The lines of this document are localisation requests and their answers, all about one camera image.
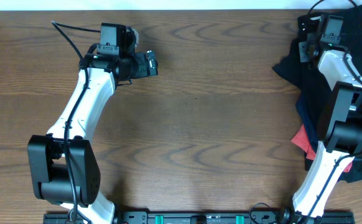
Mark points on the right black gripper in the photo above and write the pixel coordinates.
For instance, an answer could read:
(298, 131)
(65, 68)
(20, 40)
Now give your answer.
(303, 50)

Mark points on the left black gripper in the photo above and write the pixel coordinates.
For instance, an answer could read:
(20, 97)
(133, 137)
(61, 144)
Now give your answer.
(142, 71)

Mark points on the dark teal black shorts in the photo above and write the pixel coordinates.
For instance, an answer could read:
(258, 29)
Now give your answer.
(313, 85)

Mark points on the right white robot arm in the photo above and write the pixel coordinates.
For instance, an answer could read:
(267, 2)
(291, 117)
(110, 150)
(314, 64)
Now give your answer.
(339, 128)

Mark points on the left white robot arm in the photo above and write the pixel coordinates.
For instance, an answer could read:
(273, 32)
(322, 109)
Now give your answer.
(63, 167)

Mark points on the navy blue folded garment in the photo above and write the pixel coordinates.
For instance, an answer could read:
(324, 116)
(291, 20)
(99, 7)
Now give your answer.
(304, 113)

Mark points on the red garment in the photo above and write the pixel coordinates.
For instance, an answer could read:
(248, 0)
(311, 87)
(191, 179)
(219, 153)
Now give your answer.
(307, 140)

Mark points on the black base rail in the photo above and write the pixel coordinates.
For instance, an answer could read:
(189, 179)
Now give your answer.
(262, 216)

